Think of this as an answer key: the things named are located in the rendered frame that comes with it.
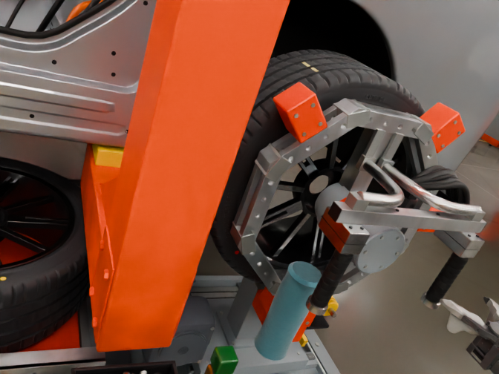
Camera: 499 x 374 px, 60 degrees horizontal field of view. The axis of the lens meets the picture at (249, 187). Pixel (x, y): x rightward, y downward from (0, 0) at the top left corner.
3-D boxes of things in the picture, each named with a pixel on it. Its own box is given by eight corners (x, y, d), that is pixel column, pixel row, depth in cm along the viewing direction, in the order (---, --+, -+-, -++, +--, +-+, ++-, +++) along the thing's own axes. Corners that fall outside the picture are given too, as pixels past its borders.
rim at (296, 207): (390, 96, 135) (248, 56, 111) (442, 128, 117) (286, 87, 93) (324, 227, 156) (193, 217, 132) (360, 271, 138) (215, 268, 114)
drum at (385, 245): (344, 224, 120) (366, 181, 114) (390, 277, 104) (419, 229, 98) (302, 221, 114) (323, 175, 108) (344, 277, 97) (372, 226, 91)
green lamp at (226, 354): (227, 358, 87) (233, 343, 86) (233, 375, 84) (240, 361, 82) (209, 359, 85) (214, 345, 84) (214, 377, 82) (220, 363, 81)
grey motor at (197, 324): (165, 303, 170) (188, 231, 155) (191, 400, 138) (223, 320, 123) (117, 304, 162) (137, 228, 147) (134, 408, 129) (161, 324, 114)
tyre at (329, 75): (420, 79, 135) (230, 15, 104) (477, 107, 117) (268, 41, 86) (333, 245, 163) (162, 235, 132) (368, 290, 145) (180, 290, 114)
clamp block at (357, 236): (336, 227, 90) (347, 205, 88) (360, 255, 83) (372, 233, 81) (316, 225, 88) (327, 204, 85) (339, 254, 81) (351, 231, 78)
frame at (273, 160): (367, 279, 138) (457, 124, 115) (379, 294, 133) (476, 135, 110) (210, 280, 113) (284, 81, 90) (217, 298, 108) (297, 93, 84)
